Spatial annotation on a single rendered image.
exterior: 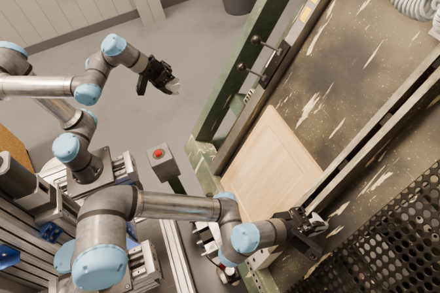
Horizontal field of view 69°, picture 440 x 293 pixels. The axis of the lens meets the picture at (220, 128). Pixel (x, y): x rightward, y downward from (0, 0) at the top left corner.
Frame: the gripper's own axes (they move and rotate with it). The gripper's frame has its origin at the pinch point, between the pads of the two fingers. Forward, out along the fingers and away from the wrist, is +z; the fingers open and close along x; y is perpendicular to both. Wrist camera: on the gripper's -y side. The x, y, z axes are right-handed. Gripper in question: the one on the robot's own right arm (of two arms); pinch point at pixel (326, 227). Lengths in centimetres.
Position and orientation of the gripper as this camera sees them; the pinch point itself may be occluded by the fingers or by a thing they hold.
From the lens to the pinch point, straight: 115.3
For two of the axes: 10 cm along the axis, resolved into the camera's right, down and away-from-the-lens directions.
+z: 8.3, 0.4, 5.6
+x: -4.1, 7.3, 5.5
